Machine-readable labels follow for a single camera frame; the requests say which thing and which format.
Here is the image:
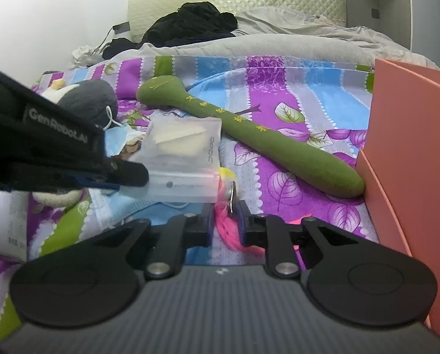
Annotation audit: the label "orange cardboard box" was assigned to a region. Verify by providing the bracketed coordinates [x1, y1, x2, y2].
[356, 59, 440, 335]

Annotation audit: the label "pink yellow feather keychain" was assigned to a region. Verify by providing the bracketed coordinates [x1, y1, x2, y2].
[214, 167, 264, 257]

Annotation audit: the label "clear zip pouch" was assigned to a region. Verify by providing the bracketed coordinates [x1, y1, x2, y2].
[121, 112, 221, 203]

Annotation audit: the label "blue face mask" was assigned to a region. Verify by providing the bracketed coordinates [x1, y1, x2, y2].
[82, 124, 194, 237]

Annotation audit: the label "white lilac spray can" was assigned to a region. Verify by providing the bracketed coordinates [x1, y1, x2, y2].
[0, 191, 29, 263]

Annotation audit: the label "grey white penguin plush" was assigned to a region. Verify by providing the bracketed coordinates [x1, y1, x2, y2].
[32, 78, 118, 208]

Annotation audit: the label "white crumpled clothes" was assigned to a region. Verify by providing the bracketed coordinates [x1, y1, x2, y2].
[71, 46, 103, 68]

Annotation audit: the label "green plush massage stick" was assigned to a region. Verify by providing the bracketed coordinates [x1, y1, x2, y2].
[136, 75, 365, 198]

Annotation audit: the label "small black clothes heap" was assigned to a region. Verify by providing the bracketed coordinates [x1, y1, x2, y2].
[102, 37, 141, 60]

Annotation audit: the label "striped colourful bed sheet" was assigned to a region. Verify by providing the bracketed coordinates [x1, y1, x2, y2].
[0, 55, 433, 341]

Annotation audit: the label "black clothes pile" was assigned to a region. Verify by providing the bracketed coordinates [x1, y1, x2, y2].
[141, 2, 238, 47]

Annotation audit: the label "grey duvet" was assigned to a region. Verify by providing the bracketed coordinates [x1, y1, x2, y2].
[113, 6, 440, 69]

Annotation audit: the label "wall power socket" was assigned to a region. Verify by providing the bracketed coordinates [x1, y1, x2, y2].
[112, 22, 130, 35]

